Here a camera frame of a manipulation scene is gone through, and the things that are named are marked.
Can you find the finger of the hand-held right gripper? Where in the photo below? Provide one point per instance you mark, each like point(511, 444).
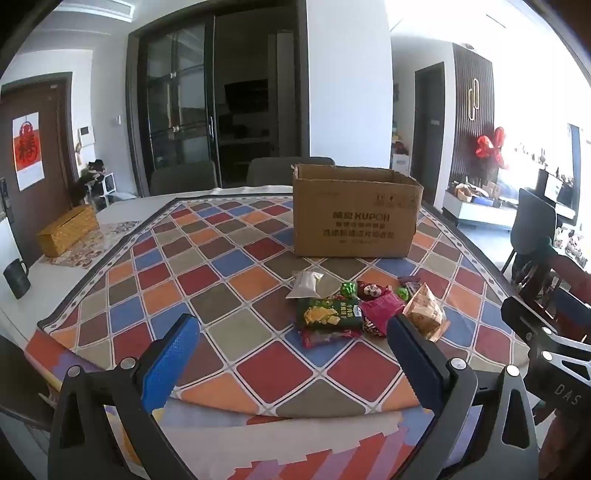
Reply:
point(526, 316)

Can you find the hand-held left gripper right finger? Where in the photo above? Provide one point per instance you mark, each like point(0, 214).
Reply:
point(415, 364)

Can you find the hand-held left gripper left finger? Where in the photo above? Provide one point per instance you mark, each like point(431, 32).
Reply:
point(170, 364)

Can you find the tan snack packet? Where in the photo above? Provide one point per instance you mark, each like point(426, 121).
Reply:
point(425, 314)

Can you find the magenta snack packet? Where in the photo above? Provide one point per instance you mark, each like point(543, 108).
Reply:
point(381, 311)

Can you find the green candy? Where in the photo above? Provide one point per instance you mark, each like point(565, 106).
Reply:
point(349, 289)
point(402, 293)

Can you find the maroon striped snack packet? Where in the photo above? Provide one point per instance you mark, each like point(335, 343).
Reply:
point(408, 282)

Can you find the red and white candy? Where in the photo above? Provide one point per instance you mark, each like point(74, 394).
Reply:
point(371, 290)

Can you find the red snack packet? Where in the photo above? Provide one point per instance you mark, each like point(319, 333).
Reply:
point(323, 338)

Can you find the green chips packet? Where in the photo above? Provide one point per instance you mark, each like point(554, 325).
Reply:
point(325, 314)

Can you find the white snack packet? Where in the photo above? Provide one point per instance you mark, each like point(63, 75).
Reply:
point(304, 285)

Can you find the brown cardboard box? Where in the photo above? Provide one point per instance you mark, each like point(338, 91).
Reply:
point(355, 217)

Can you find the brown wooden chair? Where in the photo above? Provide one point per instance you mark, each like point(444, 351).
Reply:
point(570, 277)

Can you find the dark upholstered chair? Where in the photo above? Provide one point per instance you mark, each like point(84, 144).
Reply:
point(533, 221)

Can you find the white low cabinet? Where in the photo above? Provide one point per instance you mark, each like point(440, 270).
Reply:
point(475, 212)

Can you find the woven yellow tissue box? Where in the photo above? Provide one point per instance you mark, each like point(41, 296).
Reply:
point(67, 230)

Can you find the black mug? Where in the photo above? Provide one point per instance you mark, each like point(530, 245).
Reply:
point(17, 279)

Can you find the grey dining chair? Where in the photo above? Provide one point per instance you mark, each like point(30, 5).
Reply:
point(272, 170)
point(184, 177)

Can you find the white stool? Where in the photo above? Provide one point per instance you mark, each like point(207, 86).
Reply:
point(107, 187)

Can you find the dark bundle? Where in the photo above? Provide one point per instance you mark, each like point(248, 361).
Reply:
point(87, 177)

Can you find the dark interior door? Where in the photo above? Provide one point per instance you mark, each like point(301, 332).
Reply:
point(429, 134)

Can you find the white toy shelf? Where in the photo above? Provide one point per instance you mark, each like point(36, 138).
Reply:
point(400, 152)

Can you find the brown wooden door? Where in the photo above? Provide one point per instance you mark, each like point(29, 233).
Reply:
point(55, 138)

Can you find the red and white door poster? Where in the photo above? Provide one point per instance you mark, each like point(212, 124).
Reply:
point(28, 152)

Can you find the dark framed glass sliding door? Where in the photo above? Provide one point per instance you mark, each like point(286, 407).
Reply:
point(194, 101)

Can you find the dark slatted wall panel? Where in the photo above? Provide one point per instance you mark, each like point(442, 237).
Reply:
point(485, 106)

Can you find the gold wall ornament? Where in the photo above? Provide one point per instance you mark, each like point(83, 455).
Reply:
point(473, 99)

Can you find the white wall intercom panel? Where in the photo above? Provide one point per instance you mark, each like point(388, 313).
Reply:
point(87, 137)

